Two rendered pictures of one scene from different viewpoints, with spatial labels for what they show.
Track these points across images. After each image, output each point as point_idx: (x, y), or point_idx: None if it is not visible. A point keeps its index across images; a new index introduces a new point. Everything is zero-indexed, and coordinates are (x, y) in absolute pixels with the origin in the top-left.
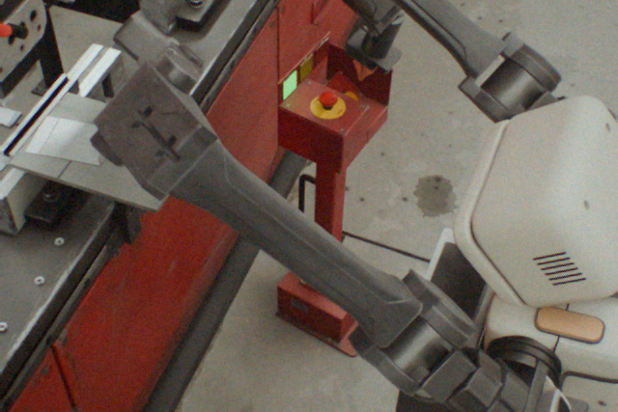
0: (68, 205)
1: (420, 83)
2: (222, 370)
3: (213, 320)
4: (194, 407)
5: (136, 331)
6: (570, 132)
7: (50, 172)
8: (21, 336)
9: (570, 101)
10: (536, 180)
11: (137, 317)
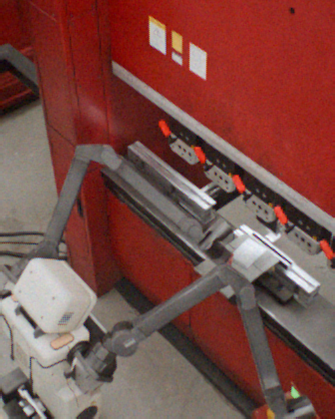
0: None
1: None
2: None
3: None
4: (233, 417)
5: (224, 334)
6: (56, 279)
7: (232, 242)
8: (182, 238)
9: (69, 290)
10: (48, 264)
11: (227, 332)
